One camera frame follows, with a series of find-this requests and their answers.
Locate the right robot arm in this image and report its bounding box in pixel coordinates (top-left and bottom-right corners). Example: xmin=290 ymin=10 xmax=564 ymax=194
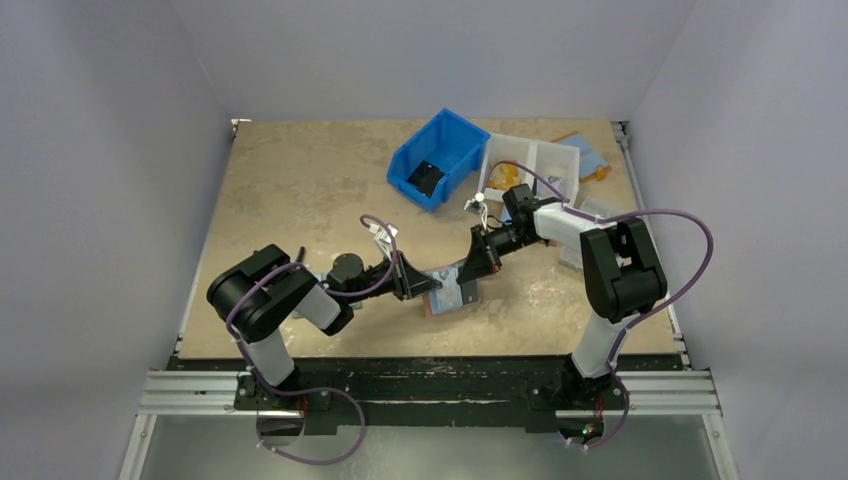
xmin=457 ymin=184 xmax=667 ymax=407

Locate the card in white tray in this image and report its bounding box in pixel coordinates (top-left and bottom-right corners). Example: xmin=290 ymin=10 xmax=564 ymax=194
xmin=538 ymin=176 xmax=567 ymax=197

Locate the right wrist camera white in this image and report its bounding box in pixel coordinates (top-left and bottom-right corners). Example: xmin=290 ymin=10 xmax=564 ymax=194
xmin=463 ymin=192 xmax=488 ymax=228

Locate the white divided plastic tray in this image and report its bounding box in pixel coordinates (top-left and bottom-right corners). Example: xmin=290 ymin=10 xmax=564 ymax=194
xmin=478 ymin=133 xmax=580 ymax=206

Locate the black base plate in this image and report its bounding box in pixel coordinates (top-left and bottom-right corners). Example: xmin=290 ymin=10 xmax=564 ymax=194
xmin=166 ymin=354 xmax=683 ymax=435

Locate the clear plastic screw box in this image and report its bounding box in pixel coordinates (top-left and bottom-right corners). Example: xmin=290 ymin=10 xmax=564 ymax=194
xmin=559 ymin=196 xmax=630 ymax=271

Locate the blue plastic bin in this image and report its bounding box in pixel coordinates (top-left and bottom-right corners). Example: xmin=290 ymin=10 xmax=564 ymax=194
xmin=387 ymin=108 xmax=490 ymax=212

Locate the black card in blue bin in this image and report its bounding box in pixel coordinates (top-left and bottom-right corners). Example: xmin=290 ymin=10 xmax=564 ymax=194
xmin=407 ymin=161 xmax=444 ymax=198

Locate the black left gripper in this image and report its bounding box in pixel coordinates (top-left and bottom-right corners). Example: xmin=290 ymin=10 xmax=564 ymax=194
xmin=346 ymin=249 xmax=441 ymax=304

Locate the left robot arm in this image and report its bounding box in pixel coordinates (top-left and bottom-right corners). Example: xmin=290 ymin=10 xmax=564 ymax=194
xmin=206 ymin=244 xmax=442 ymax=409

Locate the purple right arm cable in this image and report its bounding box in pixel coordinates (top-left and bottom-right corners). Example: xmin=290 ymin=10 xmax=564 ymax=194
xmin=481 ymin=160 xmax=715 ymax=452

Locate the orange card holder in tray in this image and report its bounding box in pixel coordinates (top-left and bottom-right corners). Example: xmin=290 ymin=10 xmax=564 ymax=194
xmin=486 ymin=159 xmax=522 ymax=191

